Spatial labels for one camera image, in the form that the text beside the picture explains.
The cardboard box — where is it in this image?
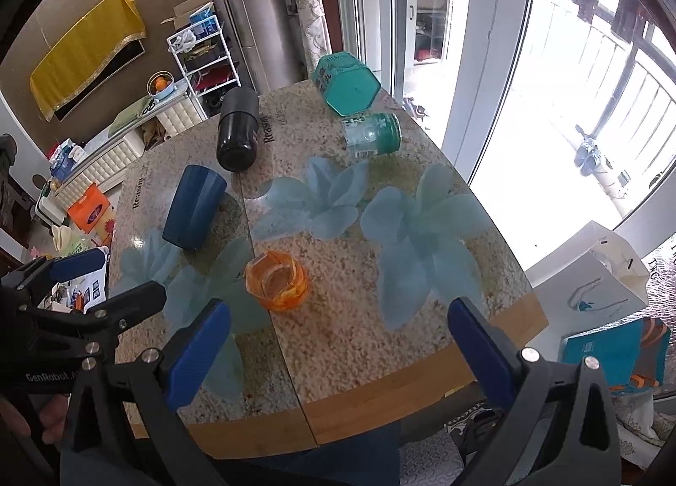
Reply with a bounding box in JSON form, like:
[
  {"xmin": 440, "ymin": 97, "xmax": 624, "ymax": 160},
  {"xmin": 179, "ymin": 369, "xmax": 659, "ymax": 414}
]
[{"xmin": 161, "ymin": 0, "xmax": 217, "ymax": 39}]

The grey standing air conditioner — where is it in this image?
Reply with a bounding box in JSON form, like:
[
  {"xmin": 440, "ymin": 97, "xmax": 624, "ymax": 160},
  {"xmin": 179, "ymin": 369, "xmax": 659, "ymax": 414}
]
[{"xmin": 207, "ymin": 0, "xmax": 308, "ymax": 95}]

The white wire shelf rack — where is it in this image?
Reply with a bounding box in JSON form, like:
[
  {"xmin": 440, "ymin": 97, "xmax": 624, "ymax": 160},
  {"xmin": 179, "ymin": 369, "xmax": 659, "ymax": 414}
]
[{"xmin": 166, "ymin": 16, "xmax": 242, "ymax": 120}]

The dark blue cup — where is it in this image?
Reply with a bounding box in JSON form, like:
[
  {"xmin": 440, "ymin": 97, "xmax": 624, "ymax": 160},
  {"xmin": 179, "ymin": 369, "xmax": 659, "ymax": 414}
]
[{"xmin": 161, "ymin": 165, "xmax": 228, "ymax": 253}]

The black cylindrical bottle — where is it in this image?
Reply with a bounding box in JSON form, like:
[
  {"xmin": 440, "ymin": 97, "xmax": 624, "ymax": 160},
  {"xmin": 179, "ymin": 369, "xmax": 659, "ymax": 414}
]
[{"xmin": 216, "ymin": 86, "xmax": 263, "ymax": 173}]

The person's left hand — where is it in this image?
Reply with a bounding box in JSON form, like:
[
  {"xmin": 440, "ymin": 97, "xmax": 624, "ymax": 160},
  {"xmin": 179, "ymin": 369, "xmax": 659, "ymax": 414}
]
[{"xmin": 0, "ymin": 394, "xmax": 69, "ymax": 445}]

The patterned curtain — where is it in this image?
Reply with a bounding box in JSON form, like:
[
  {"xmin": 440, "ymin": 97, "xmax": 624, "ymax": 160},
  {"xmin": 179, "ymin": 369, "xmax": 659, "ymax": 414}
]
[{"xmin": 280, "ymin": 0, "xmax": 335, "ymax": 79}]

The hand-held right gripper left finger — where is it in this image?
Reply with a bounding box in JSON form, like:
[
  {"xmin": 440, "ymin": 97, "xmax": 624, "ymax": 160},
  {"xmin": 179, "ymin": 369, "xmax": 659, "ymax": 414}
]
[{"xmin": 60, "ymin": 299, "xmax": 233, "ymax": 486}]

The balcony railing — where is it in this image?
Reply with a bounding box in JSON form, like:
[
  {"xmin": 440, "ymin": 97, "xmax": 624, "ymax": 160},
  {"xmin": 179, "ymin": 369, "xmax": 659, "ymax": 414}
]
[{"xmin": 528, "ymin": 0, "xmax": 676, "ymax": 212}]

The green cloth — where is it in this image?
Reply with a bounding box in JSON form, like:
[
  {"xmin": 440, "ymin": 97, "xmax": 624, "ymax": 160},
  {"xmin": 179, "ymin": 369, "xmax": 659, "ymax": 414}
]
[{"xmin": 108, "ymin": 95, "xmax": 159, "ymax": 136}]

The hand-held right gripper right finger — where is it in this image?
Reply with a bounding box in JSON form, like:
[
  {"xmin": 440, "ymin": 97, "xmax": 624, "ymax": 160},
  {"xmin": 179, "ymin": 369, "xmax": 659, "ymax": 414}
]
[{"xmin": 447, "ymin": 297, "xmax": 622, "ymax": 486}]

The white paper bag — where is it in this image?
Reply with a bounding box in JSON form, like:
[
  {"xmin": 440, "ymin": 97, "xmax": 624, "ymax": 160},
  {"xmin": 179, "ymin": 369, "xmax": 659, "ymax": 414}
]
[{"xmin": 525, "ymin": 220, "xmax": 651, "ymax": 340}]

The white plastic bag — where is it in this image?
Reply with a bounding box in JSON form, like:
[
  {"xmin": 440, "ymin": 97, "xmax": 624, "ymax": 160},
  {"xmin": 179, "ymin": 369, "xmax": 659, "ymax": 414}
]
[{"xmin": 172, "ymin": 28, "xmax": 200, "ymax": 54}]

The orange glass cup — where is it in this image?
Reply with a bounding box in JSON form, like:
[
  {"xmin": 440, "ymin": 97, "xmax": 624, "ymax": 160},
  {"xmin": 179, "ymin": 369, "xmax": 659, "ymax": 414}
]
[{"xmin": 244, "ymin": 250, "xmax": 310, "ymax": 312}]

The clear jar with green lid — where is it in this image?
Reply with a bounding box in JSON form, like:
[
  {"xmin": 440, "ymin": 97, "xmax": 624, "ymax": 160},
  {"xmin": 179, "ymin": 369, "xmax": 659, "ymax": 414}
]
[{"xmin": 341, "ymin": 113, "xmax": 403, "ymax": 158}]

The bowl of oranges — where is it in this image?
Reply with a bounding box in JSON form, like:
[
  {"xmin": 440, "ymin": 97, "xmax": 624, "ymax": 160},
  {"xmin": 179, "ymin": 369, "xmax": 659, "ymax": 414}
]
[{"xmin": 146, "ymin": 71, "xmax": 175, "ymax": 99}]

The white sliding door frame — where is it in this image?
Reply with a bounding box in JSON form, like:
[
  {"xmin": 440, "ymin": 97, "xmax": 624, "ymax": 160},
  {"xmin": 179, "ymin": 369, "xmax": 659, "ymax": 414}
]
[{"xmin": 330, "ymin": 0, "xmax": 540, "ymax": 187}]

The yellow cloth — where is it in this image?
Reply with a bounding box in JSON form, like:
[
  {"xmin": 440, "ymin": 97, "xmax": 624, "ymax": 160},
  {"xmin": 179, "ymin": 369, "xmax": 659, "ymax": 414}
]
[{"xmin": 29, "ymin": 0, "xmax": 147, "ymax": 122}]

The white tufted cabinet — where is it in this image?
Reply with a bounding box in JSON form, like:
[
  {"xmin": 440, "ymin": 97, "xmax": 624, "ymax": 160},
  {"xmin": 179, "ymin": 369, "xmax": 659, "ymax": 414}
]
[{"xmin": 34, "ymin": 77, "xmax": 210, "ymax": 227}]

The patterned seat cushion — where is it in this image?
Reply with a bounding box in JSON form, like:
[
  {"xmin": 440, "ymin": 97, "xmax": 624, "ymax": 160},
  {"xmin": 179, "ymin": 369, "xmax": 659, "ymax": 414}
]
[{"xmin": 404, "ymin": 399, "xmax": 510, "ymax": 486}]

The pair of grey shoes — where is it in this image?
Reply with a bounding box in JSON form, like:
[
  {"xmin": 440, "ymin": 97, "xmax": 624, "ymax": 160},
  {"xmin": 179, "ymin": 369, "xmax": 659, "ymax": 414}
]
[{"xmin": 573, "ymin": 124, "xmax": 604, "ymax": 176}]

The black television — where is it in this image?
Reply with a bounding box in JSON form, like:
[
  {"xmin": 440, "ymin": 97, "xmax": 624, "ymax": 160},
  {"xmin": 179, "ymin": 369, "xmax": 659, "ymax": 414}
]
[{"xmin": 53, "ymin": 37, "xmax": 147, "ymax": 122}]

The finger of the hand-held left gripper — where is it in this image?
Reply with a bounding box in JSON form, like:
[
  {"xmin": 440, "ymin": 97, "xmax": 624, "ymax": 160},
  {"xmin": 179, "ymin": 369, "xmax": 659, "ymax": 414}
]
[
  {"xmin": 0, "ymin": 247, "xmax": 106, "ymax": 307},
  {"xmin": 32, "ymin": 281, "xmax": 168, "ymax": 342}
]

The teal and orange box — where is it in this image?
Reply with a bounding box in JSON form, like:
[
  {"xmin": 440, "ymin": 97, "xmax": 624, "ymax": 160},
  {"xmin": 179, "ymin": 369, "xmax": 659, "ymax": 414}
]
[{"xmin": 559, "ymin": 316, "xmax": 673, "ymax": 398}]

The teal hexagonal tin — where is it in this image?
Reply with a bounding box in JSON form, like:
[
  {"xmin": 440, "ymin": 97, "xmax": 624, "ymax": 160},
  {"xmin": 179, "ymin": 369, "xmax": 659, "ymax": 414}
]
[{"xmin": 311, "ymin": 50, "xmax": 382, "ymax": 115}]

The blue tissue pack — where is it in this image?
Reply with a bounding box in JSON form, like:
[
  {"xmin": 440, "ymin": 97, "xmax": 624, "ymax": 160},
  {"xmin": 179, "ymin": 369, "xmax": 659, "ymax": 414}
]
[{"xmin": 49, "ymin": 148, "xmax": 80, "ymax": 182}]

